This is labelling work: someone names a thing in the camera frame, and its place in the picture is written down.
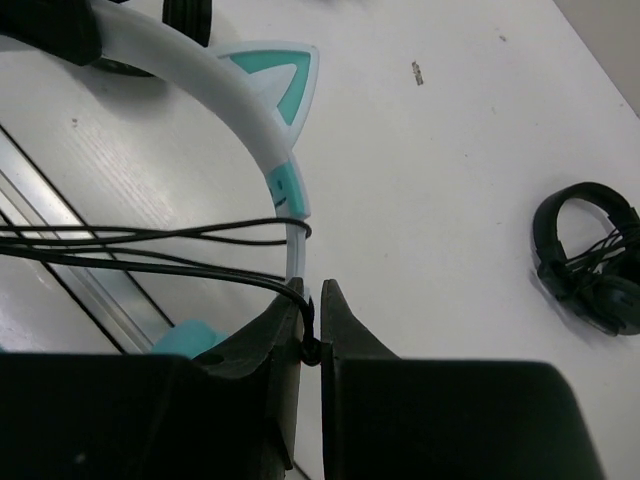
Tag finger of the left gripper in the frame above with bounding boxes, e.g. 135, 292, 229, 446
1, 0, 102, 65

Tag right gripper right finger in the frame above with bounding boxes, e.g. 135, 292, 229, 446
320, 280, 605, 479

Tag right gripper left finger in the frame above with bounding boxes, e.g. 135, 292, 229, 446
1, 280, 303, 479

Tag thin black headphone cable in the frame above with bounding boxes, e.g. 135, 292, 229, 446
0, 217, 324, 366

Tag teal cat-ear headphones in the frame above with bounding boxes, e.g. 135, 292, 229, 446
84, 0, 321, 361

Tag black headphones front left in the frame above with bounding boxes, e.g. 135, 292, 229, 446
91, 1, 214, 78

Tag black headphones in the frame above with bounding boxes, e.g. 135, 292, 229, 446
91, 1, 214, 78
532, 182, 639, 336

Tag black headphones back right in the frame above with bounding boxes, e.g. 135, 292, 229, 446
532, 182, 639, 336

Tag small screw on table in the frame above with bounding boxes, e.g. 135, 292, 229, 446
411, 61, 424, 86

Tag aluminium front rail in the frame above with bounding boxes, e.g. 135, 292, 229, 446
0, 124, 176, 351

